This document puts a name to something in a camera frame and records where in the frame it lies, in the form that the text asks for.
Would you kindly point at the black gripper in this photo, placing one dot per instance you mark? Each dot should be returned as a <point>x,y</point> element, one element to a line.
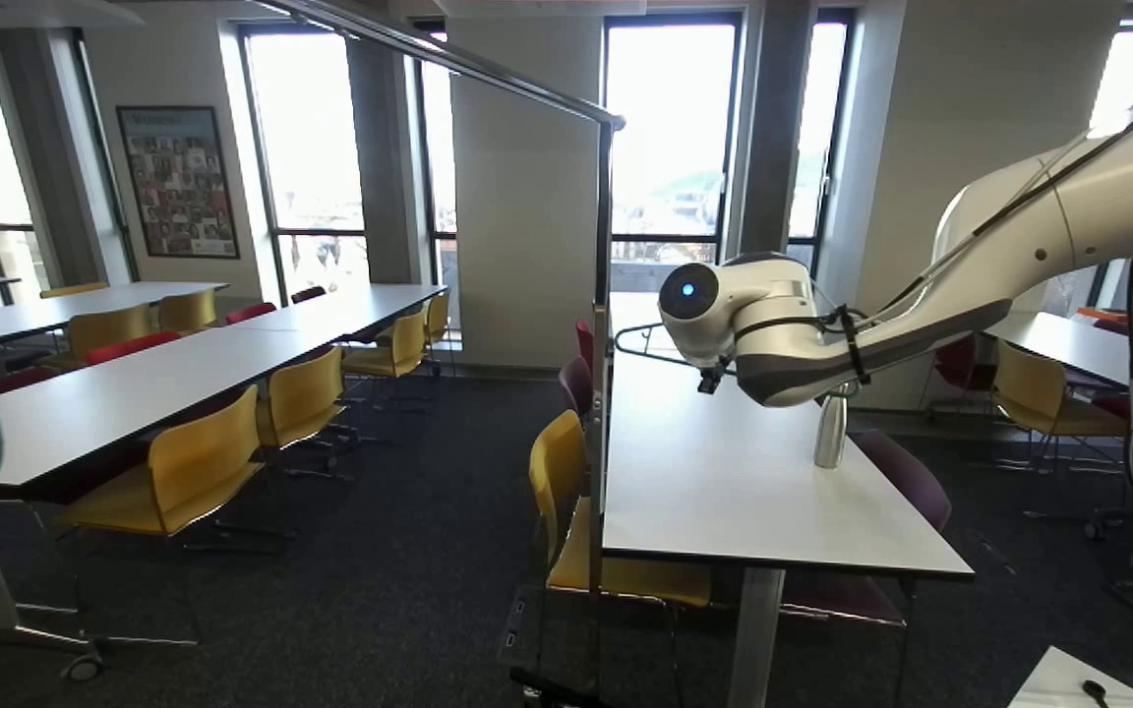
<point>709,378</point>

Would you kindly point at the metal rod clothes rack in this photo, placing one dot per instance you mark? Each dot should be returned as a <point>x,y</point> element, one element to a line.
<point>515,82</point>

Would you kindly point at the white work table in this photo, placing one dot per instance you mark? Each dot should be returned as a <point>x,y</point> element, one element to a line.
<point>724,474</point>

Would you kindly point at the stainless steel bottle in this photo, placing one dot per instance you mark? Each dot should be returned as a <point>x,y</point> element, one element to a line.
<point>832,439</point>

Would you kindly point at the purple chair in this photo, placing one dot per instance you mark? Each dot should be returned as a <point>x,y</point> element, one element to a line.
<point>916,479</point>
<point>576,387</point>

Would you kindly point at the yellow chair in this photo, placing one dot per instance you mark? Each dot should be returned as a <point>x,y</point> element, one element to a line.
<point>185,467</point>
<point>185,313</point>
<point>301,395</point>
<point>440,318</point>
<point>108,332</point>
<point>401,344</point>
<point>1034,387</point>
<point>555,474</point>

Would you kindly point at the white platform board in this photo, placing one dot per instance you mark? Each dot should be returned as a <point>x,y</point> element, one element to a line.
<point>1054,681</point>

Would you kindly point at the small black object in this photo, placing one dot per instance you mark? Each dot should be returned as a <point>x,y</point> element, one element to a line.
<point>1094,689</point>

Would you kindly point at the long white table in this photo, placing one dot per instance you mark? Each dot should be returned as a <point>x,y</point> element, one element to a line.
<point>67,309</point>
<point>137,387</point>

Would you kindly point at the framed colourful wall picture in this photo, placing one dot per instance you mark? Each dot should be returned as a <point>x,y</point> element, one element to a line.
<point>180,183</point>

